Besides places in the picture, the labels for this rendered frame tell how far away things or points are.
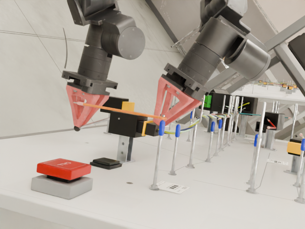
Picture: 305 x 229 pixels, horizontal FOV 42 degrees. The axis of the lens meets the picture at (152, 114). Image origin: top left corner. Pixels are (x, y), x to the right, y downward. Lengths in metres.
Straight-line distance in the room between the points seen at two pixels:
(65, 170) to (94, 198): 0.05
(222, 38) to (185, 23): 7.70
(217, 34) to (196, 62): 0.06
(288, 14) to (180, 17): 2.12
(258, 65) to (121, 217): 0.38
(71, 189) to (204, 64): 0.32
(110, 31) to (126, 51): 0.05
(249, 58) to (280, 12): 7.51
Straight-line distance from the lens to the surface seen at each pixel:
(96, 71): 0.74
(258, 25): 8.18
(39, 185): 0.51
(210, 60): 0.67
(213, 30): 0.67
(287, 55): 1.64
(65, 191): 0.49
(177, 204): 0.52
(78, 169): 0.50
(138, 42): 0.69
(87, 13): 0.72
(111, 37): 0.68
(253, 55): 0.70
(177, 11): 8.43
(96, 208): 0.47
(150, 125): 0.68
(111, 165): 0.66
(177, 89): 0.66
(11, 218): 0.87
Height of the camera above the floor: 1.38
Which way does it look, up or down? 18 degrees down
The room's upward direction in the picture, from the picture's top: 55 degrees clockwise
